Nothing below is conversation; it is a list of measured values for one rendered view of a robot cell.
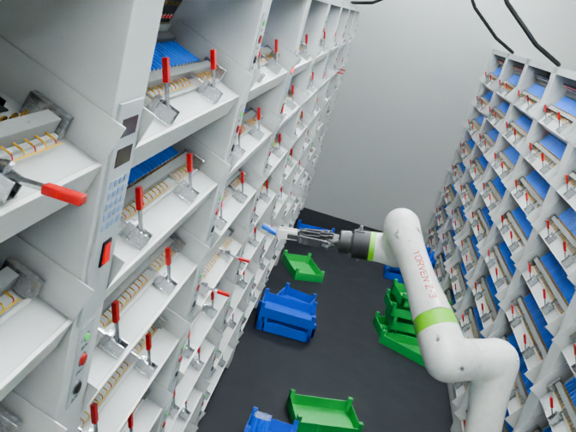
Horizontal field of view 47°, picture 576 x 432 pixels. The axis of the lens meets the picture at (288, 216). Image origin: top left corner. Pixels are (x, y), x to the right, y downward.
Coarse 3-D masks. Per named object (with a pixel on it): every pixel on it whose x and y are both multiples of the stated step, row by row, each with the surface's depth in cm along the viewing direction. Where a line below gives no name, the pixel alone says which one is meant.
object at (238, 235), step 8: (232, 224) 223; (232, 232) 222; (240, 232) 223; (248, 232) 223; (232, 240) 222; (240, 240) 224; (232, 248) 218; (216, 256) 205; (216, 264) 201; (224, 264) 204; (216, 272) 197; (224, 272) 200; (208, 280) 190; (216, 280) 193; (200, 296) 180; (200, 304) 176; (192, 320) 167
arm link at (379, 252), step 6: (372, 234) 208; (378, 234) 209; (372, 240) 207; (378, 240) 207; (372, 246) 206; (378, 246) 206; (384, 246) 204; (372, 252) 207; (378, 252) 206; (384, 252) 206; (390, 252) 203; (372, 258) 208; (378, 258) 207; (384, 258) 207; (390, 258) 205; (390, 264) 207; (396, 264) 207
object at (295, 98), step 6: (288, 90) 276; (294, 90) 277; (288, 96) 276; (294, 96) 278; (300, 96) 277; (306, 96) 277; (288, 102) 260; (294, 102) 276; (300, 102) 278; (288, 108) 259; (294, 108) 262; (282, 114) 220; (288, 114) 250; (294, 114) 279; (282, 120) 220
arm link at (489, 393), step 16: (496, 352) 176; (512, 352) 177; (496, 368) 175; (512, 368) 176; (480, 384) 178; (496, 384) 176; (512, 384) 178; (480, 400) 179; (496, 400) 177; (480, 416) 179; (496, 416) 178
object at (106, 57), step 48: (0, 0) 70; (48, 0) 69; (96, 0) 68; (144, 0) 71; (48, 48) 71; (96, 48) 70; (144, 48) 75; (96, 96) 71; (144, 96) 80; (96, 192) 74; (48, 240) 77; (96, 336) 90; (48, 384) 82
